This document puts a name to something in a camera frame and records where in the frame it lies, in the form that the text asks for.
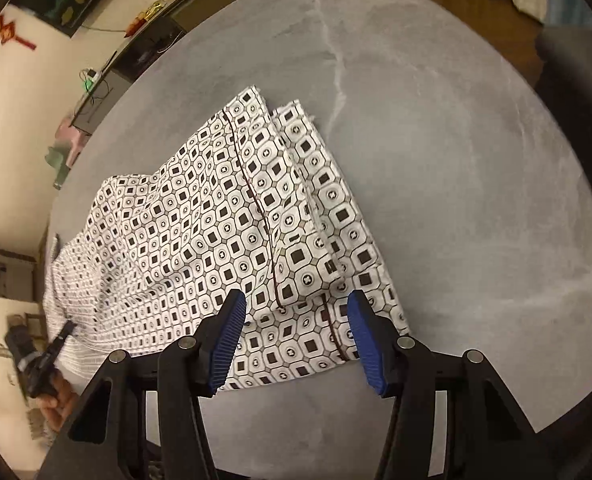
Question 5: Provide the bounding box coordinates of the white black patterned garment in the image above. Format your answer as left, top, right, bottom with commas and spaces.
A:
43, 87, 409, 390

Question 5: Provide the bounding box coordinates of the person's left hand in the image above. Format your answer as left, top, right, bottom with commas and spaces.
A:
36, 370, 79, 432

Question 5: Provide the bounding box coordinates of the green plastic chair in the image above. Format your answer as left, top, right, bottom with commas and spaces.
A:
45, 145, 71, 190

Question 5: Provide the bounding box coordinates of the pink plastic chair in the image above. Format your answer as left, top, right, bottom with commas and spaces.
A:
55, 116, 90, 151

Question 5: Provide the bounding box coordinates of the long dark tv cabinet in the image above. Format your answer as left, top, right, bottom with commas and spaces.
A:
70, 0, 236, 134

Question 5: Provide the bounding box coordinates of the dark grey chair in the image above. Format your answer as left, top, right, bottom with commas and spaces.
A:
536, 26, 592, 108

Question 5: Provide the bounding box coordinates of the red wall ornament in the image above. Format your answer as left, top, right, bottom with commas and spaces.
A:
0, 14, 36, 51

